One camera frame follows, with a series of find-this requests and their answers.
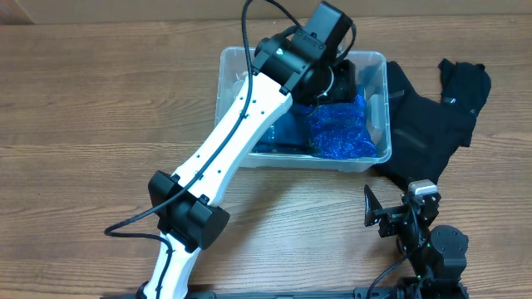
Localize blue sequin glitter garment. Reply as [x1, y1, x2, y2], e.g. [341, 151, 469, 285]
[292, 95, 377, 159]

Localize blue denim jeans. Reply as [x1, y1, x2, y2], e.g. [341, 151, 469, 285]
[252, 104, 313, 154]

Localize black garment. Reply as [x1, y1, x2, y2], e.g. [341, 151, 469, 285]
[376, 59, 491, 191]

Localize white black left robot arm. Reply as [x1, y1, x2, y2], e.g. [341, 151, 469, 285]
[136, 1, 356, 298]

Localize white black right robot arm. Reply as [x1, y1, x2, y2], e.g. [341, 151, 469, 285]
[359, 179, 469, 299]

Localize clear plastic storage bin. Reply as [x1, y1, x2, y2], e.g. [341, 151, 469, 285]
[214, 47, 392, 172]

